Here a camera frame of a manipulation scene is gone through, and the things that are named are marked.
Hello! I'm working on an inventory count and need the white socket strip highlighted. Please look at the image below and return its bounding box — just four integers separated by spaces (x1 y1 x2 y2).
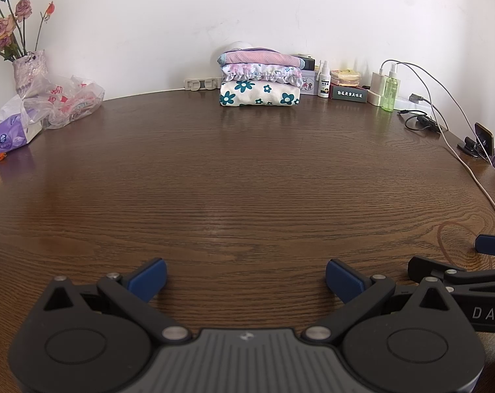
184 77 224 91

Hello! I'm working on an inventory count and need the pink dotted garment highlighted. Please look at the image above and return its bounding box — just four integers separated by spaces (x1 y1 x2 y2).
217 48 306 69

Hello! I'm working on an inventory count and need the white charger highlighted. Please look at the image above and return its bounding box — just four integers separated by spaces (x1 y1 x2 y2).
370 71 389 95

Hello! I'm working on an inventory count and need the yellow snack box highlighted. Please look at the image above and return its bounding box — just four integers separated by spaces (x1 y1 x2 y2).
330 69 362 87

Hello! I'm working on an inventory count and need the thin cable with grey plug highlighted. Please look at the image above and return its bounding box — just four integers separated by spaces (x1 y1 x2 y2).
389 62 426 104

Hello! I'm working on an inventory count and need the small black box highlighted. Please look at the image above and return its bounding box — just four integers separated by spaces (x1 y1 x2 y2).
292 54 319 71

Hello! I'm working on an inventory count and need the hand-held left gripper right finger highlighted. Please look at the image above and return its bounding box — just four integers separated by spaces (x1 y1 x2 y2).
305 259 463 342

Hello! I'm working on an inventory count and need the black clip stand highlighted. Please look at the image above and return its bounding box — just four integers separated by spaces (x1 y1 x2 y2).
456 137 483 158

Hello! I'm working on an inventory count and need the green spray bottle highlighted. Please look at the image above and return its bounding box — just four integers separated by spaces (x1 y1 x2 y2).
382 62 400 112

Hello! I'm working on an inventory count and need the patterned flower vase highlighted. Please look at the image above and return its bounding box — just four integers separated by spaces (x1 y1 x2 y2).
12 49 47 95

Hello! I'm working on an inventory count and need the smartphone on clip stand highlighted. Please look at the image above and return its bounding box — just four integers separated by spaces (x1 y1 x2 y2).
474 122 495 152

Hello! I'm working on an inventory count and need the thin white cable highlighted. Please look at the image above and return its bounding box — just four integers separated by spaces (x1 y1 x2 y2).
380 59 494 164

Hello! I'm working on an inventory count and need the black box with white print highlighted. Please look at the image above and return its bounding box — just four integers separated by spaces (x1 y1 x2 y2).
328 84 369 103

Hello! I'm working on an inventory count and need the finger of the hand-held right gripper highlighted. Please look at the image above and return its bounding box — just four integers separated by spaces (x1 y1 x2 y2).
408 256 495 294
475 234 495 258

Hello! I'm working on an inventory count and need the white garment with teal flowers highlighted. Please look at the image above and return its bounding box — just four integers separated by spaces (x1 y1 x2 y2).
219 79 301 108

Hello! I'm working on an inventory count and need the purple tissue pack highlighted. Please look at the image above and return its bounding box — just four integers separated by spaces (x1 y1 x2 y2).
0 115 44 158

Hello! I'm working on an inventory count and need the clear plastic bag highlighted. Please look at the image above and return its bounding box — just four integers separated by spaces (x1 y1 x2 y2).
0 74 106 131

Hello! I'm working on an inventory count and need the lilac floral ruffled garment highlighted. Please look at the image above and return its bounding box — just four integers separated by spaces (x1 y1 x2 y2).
222 63 304 88

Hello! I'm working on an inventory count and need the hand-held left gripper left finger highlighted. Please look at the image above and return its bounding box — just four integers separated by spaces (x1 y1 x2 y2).
43 259 191 342

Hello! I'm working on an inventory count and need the black cable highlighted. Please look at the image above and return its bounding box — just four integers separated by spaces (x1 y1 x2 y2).
398 108 442 134

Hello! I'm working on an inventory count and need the white spray bottle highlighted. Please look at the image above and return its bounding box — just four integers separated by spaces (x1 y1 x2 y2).
317 61 331 99

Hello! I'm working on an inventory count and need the small illustrated white box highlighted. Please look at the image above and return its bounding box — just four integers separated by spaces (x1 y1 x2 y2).
299 69 320 96

